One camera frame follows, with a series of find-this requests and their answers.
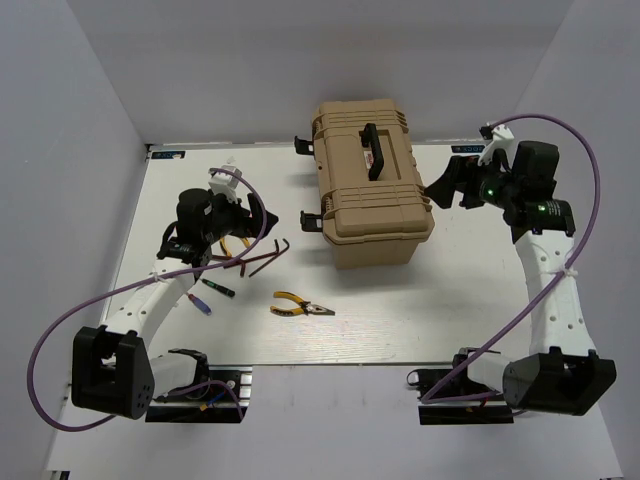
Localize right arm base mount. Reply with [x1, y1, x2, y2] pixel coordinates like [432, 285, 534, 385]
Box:
[406, 366, 521, 426]

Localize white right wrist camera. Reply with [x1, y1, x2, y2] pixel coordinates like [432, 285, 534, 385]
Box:
[478, 123, 514, 166]

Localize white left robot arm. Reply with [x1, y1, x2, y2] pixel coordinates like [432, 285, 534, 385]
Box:
[71, 188, 279, 419]

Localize green black screwdriver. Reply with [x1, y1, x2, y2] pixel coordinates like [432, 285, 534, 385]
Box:
[201, 278, 236, 298]

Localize blue table label right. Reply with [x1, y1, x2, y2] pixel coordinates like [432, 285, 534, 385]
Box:
[451, 144, 485, 155]

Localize large brown hex key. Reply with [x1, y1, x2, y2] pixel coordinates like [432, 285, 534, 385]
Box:
[207, 239, 275, 278]

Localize tan plastic toolbox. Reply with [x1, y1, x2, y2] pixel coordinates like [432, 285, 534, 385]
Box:
[294, 99, 435, 269]

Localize blue table label left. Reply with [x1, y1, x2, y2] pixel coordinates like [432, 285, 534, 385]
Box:
[150, 151, 186, 160]

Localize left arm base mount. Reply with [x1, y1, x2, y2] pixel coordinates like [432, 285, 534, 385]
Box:
[144, 366, 253, 424]

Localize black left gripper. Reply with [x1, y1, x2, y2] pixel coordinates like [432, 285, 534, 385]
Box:
[202, 188, 278, 243]

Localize small brown hex key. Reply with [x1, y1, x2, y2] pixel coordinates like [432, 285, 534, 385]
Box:
[249, 238, 291, 278]

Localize blue red screwdriver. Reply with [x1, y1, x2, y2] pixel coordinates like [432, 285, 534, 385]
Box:
[187, 293, 212, 316]

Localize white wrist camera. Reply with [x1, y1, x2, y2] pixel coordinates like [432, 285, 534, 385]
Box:
[478, 123, 514, 166]
[208, 165, 242, 203]

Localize blue table label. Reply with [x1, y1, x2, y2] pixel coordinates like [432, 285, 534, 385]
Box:
[150, 151, 186, 160]
[451, 144, 485, 155]

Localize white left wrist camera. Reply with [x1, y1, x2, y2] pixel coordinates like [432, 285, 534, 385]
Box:
[208, 165, 242, 203]

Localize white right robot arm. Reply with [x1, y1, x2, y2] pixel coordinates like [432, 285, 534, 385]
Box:
[421, 141, 617, 416]

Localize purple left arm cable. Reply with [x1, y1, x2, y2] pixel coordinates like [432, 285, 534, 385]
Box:
[26, 168, 265, 433]

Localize yellow black pliers near arm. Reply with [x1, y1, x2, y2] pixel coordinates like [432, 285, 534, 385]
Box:
[218, 236, 251, 259]

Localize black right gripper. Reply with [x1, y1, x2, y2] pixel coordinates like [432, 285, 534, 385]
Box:
[423, 150, 520, 209]

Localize yellow black needle-nose pliers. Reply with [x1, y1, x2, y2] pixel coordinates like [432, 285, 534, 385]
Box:
[270, 291, 335, 317]

